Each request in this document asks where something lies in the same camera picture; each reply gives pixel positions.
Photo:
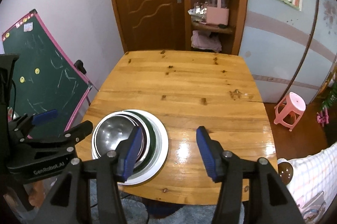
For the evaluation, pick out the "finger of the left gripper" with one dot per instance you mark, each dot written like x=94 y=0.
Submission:
x=67 y=139
x=20 y=127

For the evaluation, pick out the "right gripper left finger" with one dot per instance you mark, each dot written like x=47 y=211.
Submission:
x=69 y=199

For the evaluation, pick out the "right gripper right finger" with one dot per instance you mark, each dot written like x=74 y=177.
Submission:
x=269 y=199

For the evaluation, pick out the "pink steel-lined bowl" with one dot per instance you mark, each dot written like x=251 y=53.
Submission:
x=140 y=134

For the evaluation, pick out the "small steel bowl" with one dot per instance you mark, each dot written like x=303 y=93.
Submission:
x=115 y=134

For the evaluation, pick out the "large steel bowl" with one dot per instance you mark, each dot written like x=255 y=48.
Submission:
x=142 y=134

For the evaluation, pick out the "large white plate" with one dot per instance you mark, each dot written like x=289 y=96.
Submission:
x=116 y=127

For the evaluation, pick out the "green plate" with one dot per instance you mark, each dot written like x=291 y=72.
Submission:
x=147 y=151

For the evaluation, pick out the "white quilted bedding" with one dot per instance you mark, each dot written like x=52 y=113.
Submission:
x=313 y=183

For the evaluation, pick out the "pink plastic stool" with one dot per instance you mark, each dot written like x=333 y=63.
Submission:
x=291 y=105

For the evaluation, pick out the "pink toy dumbbells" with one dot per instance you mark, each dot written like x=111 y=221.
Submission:
x=323 y=117

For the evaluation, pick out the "wooden table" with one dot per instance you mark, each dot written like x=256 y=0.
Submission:
x=186 y=90

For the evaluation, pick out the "folded pink cloth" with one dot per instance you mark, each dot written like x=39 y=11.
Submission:
x=205 y=41

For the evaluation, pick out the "green chalkboard pink frame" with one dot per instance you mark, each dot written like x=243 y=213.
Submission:
x=45 y=77

